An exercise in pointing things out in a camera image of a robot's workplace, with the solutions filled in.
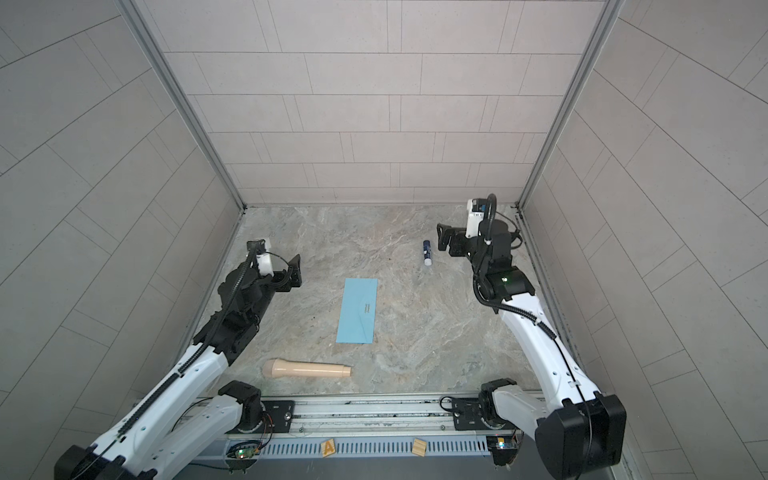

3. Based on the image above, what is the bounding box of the teal paper envelope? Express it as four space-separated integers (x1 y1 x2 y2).
336 278 378 344

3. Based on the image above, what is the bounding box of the wooden letter A block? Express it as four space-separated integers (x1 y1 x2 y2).
321 439 337 458

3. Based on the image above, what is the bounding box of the grey slotted cable duct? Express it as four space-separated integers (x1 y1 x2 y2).
252 435 491 460

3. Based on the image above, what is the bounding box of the blue white glue stick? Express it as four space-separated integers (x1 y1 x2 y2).
423 240 433 266

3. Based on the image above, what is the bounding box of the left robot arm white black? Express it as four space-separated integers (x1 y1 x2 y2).
53 240 302 479

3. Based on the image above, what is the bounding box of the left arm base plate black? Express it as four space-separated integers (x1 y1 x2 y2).
236 400 296 435

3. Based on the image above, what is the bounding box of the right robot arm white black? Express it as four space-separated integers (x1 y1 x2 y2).
436 194 627 479

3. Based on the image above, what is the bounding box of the left circuit board with wires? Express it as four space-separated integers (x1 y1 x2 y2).
226 440 263 460

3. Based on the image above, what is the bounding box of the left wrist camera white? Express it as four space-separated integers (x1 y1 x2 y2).
246 238 274 277

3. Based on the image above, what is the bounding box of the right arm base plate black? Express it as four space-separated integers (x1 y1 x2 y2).
440 396 518 431

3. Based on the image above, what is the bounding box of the circuit board with wires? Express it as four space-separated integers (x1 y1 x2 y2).
486 435 520 467
226 440 263 460

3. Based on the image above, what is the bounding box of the plain wooden block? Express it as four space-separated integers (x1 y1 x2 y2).
411 438 428 457

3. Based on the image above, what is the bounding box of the aluminium mounting rail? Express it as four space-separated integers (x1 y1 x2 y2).
179 391 623 444

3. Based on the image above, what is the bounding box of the right circuit board with wires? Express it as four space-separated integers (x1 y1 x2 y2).
486 435 520 467

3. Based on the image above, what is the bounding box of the beige plastic toy microphone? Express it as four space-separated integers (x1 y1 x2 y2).
262 358 352 378

